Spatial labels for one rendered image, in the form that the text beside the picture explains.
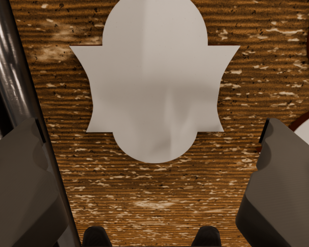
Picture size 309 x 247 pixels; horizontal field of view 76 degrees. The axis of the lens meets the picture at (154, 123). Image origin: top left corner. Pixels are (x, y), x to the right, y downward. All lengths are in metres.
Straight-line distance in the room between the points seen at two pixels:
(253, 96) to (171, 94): 0.07
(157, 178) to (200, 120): 0.08
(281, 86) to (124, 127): 0.13
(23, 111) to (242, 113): 0.20
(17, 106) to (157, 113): 0.13
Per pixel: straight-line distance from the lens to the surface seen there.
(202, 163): 0.20
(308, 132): 0.21
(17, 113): 0.22
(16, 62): 0.21
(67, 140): 0.20
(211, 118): 0.17
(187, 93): 0.15
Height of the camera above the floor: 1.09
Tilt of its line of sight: 62 degrees down
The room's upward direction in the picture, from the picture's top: 179 degrees clockwise
